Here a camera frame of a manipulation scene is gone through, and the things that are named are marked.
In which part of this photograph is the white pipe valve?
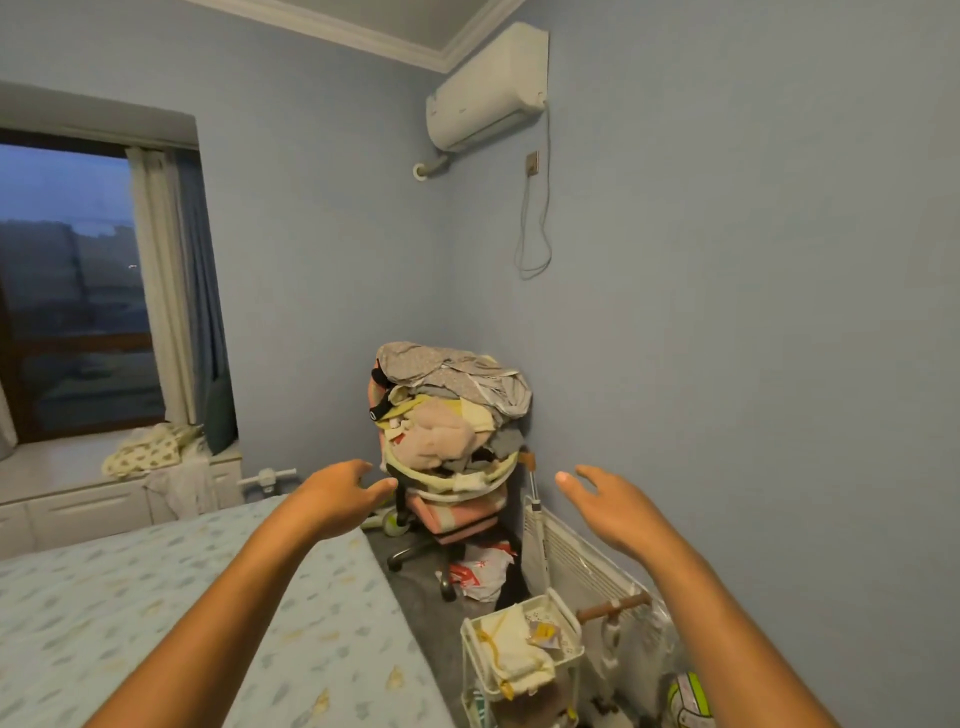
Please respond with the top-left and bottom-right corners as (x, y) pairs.
(238, 467), (299, 496)

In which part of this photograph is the person's right hand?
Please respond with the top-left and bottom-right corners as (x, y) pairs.
(554, 464), (665, 560)

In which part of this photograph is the brown framed window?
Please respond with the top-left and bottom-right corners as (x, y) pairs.
(0, 128), (166, 444)

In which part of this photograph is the blue curtain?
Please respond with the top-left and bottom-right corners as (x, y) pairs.
(173, 148), (238, 451)

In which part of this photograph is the white panel heater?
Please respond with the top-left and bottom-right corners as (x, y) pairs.
(522, 502), (680, 714)

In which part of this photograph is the white plastic basket cart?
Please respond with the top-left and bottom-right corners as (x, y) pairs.
(458, 587), (586, 728)

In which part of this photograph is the black cloth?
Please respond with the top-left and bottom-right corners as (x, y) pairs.
(494, 558), (530, 609)

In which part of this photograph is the white red plastic bag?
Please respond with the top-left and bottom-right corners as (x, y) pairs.
(448, 543), (519, 604)

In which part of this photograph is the pink office chair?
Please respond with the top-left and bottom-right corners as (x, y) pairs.
(367, 359), (526, 601)

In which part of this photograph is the white hanging cloth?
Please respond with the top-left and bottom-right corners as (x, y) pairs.
(143, 453), (219, 524)

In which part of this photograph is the cream yellow-trimmed baby garment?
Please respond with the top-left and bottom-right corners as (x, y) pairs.
(477, 603), (558, 700)

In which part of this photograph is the white pole wooden handle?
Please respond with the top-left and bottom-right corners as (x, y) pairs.
(519, 452), (553, 594)

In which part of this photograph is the white curtain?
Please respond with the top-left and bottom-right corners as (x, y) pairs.
(0, 374), (18, 463)
(125, 146), (198, 427)

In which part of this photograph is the grey power cable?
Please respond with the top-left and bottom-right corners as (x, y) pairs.
(513, 104), (554, 281)

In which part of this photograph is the person's left hand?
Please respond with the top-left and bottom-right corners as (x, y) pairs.
(296, 459), (399, 538)

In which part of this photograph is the blue patterned bed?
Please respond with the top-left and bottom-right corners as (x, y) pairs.
(0, 494), (459, 728)

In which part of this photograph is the green ride-on toy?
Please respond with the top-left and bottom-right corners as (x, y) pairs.
(363, 506), (410, 538)

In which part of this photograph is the person's right forearm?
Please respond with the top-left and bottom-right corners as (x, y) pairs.
(637, 539), (841, 728)

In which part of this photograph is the green white striped ball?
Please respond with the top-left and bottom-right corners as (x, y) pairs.
(665, 671), (718, 728)

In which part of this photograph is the cream patterned cloth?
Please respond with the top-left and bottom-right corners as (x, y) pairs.
(101, 422), (205, 480)

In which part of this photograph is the person's left forearm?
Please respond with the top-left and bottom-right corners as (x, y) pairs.
(82, 498), (331, 728)

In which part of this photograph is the white air conditioner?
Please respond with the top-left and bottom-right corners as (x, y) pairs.
(425, 20), (550, 154)

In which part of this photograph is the white window seat cabinet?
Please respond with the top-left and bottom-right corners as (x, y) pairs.
(0, 427), (245, 560)

